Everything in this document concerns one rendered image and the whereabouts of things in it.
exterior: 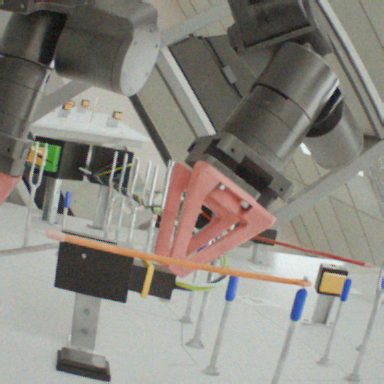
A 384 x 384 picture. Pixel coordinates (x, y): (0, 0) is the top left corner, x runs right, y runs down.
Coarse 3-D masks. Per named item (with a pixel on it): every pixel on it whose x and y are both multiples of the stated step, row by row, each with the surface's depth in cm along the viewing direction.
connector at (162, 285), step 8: (136, 264) 54; (144, 264) 56; (136, 272) 54; (144, 272) 54; (160, 272) 54; (168, 272) 55; (136, 280) 54; (144, 280) 54; (152, 280) 54; (160, 280) 55; (168, 280) 55; (136, 288) 54; (152, 288) 54; (160, 288) 55; (168, 288) 55; (160, 296) 55; (168, 296) 55
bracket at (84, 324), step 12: (84, 300) 54; (96, 300) 54; (84, 312) 56; (96, 312) 54; (72, 324) 54; (84, 324) 54; (96, 324) 54; (72, 336) 54; (84, 336) 54; (72, 348) 53; (84, 348) 54; (96, 348) 55
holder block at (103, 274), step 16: (96, 240) 54; (112, 240) 56; (64, 256) 53; (80, 256) 53; (96, 256) 53; (112, 256) 53; (128, 256) 53; (64, 272) 53; (80, 272) 53; (96, 272) 53; (112, 272) 53; (128, 272) 53; (64, 288) 53; (80, 288) 53; (96, 288) 53; (112, 288) 53; (128, 288) 53
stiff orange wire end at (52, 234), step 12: (60, 240) 44; (72, 240) 44; (84, 240) 44; (120, 252) 44; (132, 252) 44; (144, 252) 44; (168, 264) 44; (180, 264) 44; (192, 264) 44; (240, 276) 44; (252, 276) 44; (264, 276) 44
